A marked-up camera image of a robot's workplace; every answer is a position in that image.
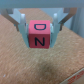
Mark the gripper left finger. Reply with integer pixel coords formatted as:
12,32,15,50
1,7,33,48

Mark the pink block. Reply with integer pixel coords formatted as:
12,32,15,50
27,19,54,50

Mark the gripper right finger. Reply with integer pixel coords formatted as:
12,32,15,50
50,7,78,46

